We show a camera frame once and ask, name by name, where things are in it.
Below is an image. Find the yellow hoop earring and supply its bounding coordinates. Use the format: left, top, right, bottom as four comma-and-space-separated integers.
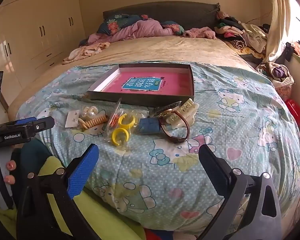
112, 128, 129, 146
118, 114, 137, 127

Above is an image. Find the pink book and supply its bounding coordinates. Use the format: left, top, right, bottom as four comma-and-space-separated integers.
100, 70, 192, 98

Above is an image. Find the small blue box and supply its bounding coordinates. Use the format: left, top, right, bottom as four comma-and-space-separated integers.
139, 117, 161, 134

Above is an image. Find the person's yellow-green clothing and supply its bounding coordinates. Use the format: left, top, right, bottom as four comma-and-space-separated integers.
0, 156, 150, 240

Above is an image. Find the basket of clothes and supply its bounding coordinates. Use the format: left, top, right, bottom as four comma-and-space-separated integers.
256, 61, 295, 99

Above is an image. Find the person's left hand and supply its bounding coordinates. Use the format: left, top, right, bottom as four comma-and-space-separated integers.
4, 161, 17, 184

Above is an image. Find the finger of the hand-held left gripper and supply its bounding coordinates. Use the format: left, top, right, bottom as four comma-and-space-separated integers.
27, 116, 55, 138
15, 117, 37, 126

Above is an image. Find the pile of clothes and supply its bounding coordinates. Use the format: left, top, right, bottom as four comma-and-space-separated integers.
215, 11, 272, 55

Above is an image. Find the pink fuzzy garment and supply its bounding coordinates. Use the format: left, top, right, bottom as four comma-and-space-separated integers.
182, 27, 218, 40

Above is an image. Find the dark beaded accessory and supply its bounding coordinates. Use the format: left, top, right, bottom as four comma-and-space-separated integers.
149, 101, 182, 117

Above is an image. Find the beige spiral hair tie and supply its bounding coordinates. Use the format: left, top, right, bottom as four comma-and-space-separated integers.
79, 115, 108, 130

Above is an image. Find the dark teal cloth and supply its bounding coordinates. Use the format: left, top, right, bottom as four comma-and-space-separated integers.
11, 139, 65, 205

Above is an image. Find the dark floral pillow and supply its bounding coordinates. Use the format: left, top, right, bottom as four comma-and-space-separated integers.
97, 14, 185, 35

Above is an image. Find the brown leather belt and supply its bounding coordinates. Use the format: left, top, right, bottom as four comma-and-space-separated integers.
158, 109, 190, 143

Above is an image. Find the pink quilt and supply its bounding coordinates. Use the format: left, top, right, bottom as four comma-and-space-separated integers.
87, 20, 175, 44

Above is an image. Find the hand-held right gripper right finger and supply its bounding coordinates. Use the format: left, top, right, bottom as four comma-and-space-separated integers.
197, 144, 283, 240

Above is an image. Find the cream curtain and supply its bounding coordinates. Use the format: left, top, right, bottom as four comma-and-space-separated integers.
262, 0, 300, 63

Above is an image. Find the beige bed sheet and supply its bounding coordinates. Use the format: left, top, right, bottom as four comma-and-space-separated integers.
9, 35, 253, 120

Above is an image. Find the peach garment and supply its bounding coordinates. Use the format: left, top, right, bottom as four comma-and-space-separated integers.
62, 41, 110, 64

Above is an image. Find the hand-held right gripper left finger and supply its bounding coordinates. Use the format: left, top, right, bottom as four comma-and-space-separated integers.
16, 144, 102, 240

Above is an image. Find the red box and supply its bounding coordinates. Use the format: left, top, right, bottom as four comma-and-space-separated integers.
285, 99, 300, 127

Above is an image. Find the white wall plate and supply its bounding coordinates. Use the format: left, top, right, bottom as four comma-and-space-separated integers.
65, 110, 82, 128

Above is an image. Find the cream hair claw clip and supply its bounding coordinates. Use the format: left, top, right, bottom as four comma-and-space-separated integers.
165, 99, 199, 127

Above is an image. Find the dark grey headboard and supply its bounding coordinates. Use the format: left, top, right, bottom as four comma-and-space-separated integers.
102, 2, 220, 30

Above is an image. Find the shallow grey cardboard box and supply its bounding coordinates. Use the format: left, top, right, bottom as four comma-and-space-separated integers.
86, 64, 195, 105

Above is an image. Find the cream wardrobe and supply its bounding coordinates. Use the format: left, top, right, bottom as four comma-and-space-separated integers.
0, 0, 87, 110

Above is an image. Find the white pearl hair clip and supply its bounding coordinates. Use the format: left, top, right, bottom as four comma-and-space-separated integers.
79, 106, 100, 120

